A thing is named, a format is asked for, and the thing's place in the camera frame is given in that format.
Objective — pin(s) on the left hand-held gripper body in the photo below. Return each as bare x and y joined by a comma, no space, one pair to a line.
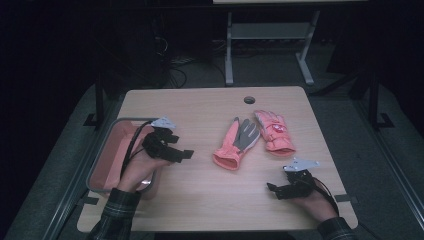
155,145

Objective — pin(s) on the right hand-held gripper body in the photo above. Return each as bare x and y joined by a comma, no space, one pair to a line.
301,183

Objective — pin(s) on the pink glove with grey palm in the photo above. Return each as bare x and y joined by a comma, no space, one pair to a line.
230,150

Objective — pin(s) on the pink bin with grey rim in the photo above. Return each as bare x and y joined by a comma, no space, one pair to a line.
106,166

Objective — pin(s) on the pink glove with red patch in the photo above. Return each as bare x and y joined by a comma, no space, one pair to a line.
275,133

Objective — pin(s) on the person's right hand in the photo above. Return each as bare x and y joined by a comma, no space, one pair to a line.
316,206

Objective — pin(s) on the person's left hand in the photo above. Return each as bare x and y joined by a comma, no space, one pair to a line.
140,171

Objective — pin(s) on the black tape strip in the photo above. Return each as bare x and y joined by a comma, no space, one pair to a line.
348,198
90,200

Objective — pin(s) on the grey metal stand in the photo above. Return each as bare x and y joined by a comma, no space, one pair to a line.
270,30

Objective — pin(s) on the black stand post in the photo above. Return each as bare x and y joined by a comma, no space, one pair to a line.
99,100
374,100

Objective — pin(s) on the aluminium floor rail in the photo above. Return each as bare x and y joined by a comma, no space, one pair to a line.
393,163
76,173

